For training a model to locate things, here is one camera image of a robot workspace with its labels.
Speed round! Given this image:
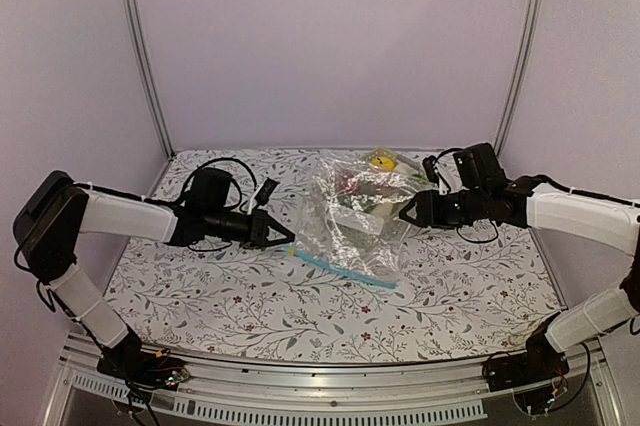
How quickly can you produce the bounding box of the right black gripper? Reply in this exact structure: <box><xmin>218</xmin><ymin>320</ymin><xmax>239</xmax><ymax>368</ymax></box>
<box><xmin>400</xmin><ymin>186</ymin><xmax>488</xmax><ymax>230</ymax></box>

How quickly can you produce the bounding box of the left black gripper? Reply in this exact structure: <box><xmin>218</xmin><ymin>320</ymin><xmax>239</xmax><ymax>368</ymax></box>
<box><xmin>205</xmin><ymin>208</ymin><xmax>295</xmax><ymax>251</ymax></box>

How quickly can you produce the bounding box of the clear zip top bag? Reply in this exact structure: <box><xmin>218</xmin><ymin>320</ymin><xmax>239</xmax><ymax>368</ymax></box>
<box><xmin>286</xmin><ymin>148</ymin><xmax>437</xmax><ymax>289</ymax></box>

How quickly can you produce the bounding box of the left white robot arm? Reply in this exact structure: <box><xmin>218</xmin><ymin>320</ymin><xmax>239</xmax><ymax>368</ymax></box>
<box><xmin>12</xmin><ymin>165</ymin><xmax>295</xmax><ymax>380</ymax></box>

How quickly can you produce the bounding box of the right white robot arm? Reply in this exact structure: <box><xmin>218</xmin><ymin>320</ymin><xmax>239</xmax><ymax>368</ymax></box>
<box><xmin>399</xmin><ymin>143</ymin><xmax>639</xmax><ymax>382</ymax></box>

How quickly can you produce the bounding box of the beige perforated plastic basket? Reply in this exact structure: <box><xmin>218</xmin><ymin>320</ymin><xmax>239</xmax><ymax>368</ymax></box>
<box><xmin>320</xmin><ymin>148</ymin><xmax>438</xmax><ymax>230</ymax></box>

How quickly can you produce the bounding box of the yellow toy apple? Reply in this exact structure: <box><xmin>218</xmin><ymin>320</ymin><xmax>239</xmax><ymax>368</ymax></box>
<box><xmin>371</xmin><ymin>156</ymin><xmax>396</xmax><ymax>171</ymax></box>

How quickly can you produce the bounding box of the floral table mat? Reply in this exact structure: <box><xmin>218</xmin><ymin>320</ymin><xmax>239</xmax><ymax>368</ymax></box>
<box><xmin>97</xmin><ymin>147</ymin><xmax>566</xmax><ymax>363</ymax></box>

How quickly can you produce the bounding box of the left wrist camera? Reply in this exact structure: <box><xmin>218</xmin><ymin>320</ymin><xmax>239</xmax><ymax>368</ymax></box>
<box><xmin>246</xmin><ymin>178</ymin><xmax>279</xmax><ymax>214</ymax></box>

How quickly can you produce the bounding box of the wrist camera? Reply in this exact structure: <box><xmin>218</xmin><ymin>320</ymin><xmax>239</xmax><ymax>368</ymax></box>
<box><xmin>422</xmin><ymin>155</ymin><xmax>451</xmax><ymax>195</ymax></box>
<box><xmin>246</xmin><ymin>178</ymin><xmax>279</xmax><ymax>214</ymax></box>

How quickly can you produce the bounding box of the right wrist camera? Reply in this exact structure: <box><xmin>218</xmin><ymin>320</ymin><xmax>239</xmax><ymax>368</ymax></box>
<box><xmin>422</xmin><ymin>155</ymin><xmax>451</xmax><ymax>195</ymax></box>

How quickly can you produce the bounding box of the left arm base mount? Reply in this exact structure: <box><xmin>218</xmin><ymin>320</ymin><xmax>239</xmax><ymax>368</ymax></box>
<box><xmin>96</xmin><ymin>328</ymin><xmax>191</xmax><ymax>390</ymax></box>

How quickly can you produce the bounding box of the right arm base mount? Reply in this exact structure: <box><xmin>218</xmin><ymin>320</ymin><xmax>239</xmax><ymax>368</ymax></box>
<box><xmin>482</xmin><ymin>313</ymin><xmax>570</xmax><ymax>416</ymax></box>

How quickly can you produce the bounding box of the right aluminium frame post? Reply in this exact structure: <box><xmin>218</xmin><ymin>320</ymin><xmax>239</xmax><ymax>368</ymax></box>
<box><xmin>493</xmin><ymin>0</ymin><xmax>543</xmax><ymax>157</ymax></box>

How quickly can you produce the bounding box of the aluminium frame post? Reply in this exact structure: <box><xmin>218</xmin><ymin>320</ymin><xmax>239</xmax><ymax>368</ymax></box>
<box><xmin>493</xmin><ymin>0</ymin><xmax>543</xmax><ymax>157</ymax></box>
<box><xmin>122</xmin><ymin>0</ymin><xmax>175</xmax><ymax>159</ymax></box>

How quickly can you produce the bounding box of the left aluminium frame post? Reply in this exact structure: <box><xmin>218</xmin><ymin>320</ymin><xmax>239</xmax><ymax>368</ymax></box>
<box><xmin>122</xmin><ymin>0</ymin><xmax>175</xmax><ymax>159</ymax></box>

